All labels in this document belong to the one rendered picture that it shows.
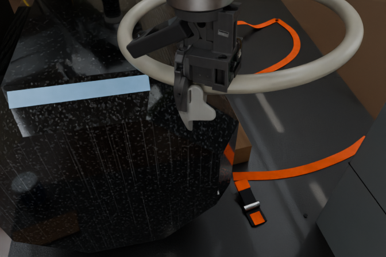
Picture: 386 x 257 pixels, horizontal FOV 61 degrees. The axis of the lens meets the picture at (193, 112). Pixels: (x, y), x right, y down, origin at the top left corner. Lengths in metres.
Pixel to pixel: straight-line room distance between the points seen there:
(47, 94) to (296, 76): 0.54
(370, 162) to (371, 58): 1.47
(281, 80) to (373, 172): 0.65
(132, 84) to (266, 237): 0.90
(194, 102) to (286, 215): 1.06
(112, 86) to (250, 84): 0.38
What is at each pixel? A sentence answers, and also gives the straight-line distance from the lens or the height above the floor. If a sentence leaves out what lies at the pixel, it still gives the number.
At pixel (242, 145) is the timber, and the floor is 0.13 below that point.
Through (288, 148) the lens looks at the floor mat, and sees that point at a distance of 1.70.
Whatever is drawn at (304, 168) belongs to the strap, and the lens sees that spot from 1.64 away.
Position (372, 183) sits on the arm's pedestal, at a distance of 1.13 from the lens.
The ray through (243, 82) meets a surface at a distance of 0.50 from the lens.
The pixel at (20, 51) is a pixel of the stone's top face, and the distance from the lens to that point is 0.93.
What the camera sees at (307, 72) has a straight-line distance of 0.53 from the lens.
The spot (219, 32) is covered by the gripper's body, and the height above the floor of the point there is 1.07.
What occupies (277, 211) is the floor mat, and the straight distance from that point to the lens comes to 1.49.
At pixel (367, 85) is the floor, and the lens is 2.26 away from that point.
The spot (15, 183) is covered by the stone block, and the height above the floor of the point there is 0.58.
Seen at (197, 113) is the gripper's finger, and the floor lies 0.94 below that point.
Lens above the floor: 1.30
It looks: 46 degrees down
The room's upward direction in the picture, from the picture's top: straight up
